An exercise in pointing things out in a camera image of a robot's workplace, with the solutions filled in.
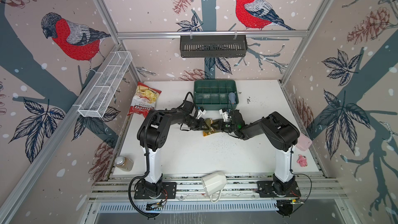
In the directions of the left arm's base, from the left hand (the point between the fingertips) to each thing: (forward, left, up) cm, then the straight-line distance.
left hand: (207, 128), depth 93 cm
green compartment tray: (+28, -6, 0) cm, 28 cm away
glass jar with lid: (-22, +42, +6) cm, 47 cm away
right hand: (+2, -2, -2) cm, 3 cm away
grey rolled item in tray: (+21, -17, +4) cm, 27 cm away
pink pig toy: (-19, -50, 0) cm, 54 cm away
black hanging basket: (+49, -5, +26) cm, 56 cm away
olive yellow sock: (-1, -1, 0) cm, 2 cm away
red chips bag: (+20, +43, +3) cm, 47 cm away
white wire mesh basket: (+11, +54, +28) cm, 62 cm away
